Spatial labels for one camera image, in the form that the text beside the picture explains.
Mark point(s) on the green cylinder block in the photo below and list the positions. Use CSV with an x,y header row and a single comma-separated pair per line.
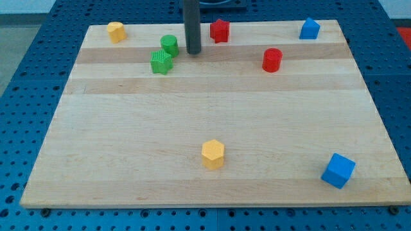
x,y
169,43

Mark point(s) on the wooden board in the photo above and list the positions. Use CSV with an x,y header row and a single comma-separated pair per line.
x,y
125,137

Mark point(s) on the blue cube block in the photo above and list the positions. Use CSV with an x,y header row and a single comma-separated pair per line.
x,y
338,171

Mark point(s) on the red cylinder block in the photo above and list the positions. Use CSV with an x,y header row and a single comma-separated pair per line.
x,y
272,60

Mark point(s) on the blue pentagon block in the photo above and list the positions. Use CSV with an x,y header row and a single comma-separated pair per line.
x,y
310,29

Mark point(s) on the red star block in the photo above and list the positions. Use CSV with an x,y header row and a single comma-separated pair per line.
x,y
219,31

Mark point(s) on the yellow heart block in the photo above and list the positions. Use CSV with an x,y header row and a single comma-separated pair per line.
x,y
116,31

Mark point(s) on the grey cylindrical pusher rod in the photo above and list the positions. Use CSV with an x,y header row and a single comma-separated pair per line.
x,y
191,16

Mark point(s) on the green star block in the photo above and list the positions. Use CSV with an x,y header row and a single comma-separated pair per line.
x,y
161,61

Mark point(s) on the yellow hexagon block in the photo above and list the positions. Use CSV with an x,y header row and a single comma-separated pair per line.
x,y
213,154

